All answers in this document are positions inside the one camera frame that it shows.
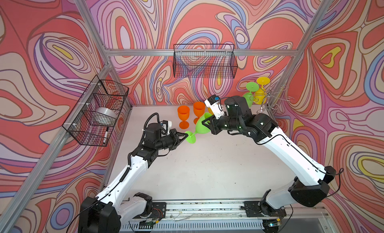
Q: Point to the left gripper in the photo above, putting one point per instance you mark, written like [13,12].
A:
[174,139]

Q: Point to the black wire basket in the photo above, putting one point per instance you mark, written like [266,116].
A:
[196,60]
[80,124]

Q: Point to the black marker pen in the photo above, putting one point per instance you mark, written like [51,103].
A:
[106,136]

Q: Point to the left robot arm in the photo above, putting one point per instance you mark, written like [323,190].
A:
[107,212]

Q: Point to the chrome wine glass rack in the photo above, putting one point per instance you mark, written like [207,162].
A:
[273,100]

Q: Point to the green wine glass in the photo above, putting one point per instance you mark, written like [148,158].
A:
[251,87]
[199,129]

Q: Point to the left black wire basket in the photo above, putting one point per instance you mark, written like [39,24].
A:
[80,124]

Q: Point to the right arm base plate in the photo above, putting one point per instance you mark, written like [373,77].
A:
[258,209]

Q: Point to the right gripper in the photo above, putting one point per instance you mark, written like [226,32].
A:
[212,125]

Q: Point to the yellow wine glass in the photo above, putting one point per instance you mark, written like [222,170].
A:
[210,111]
[260,96]

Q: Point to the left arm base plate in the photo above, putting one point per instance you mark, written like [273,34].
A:
[156,211]

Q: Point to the silver tape roll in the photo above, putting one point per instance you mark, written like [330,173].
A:
[105,116]

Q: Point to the orange wine glass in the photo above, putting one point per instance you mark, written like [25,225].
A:
[199,110]
[183,114]

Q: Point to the back black wire basket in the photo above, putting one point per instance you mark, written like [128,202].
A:
[196,60]

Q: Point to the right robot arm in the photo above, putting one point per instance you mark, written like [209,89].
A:
[311,183]

